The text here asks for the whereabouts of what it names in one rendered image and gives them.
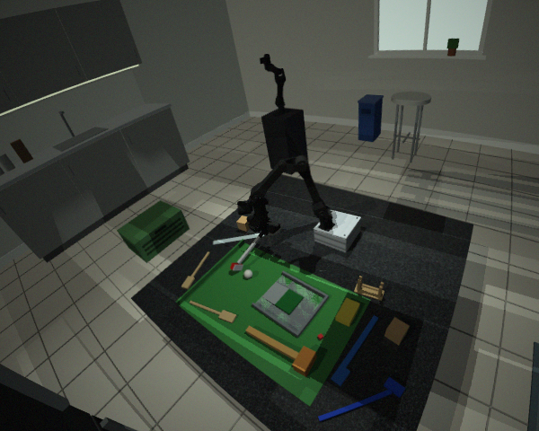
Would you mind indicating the brown wooden mallet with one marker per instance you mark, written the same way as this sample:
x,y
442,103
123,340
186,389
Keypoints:
x,y
303,361

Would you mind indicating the green flat mat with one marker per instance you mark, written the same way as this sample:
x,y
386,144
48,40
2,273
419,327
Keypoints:
x,y
231,291

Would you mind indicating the yellow block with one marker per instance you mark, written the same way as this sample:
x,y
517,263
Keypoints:
x,y
347,312

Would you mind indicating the tan cube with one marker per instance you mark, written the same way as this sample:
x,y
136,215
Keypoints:
x,y
396,331
243,224

